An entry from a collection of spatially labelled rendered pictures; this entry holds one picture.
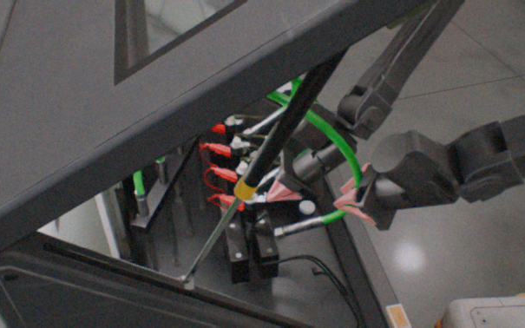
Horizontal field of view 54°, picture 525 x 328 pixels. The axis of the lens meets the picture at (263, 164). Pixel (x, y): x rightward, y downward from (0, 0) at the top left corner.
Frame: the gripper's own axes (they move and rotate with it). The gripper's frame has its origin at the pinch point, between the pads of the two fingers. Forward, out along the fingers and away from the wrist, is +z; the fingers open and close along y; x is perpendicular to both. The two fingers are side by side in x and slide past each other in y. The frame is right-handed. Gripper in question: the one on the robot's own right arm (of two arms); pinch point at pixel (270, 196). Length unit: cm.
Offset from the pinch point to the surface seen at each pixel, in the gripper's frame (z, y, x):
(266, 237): 9.6, -7.8, 0.2
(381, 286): -3.3, -26.9, 10.0
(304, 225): -7.1, -1.4, 10.5
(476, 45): -9, -189, -251
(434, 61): 13, -162, -230
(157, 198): 14.4, 16.1, 0.5
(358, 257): -0.7, -24.5, 2.7
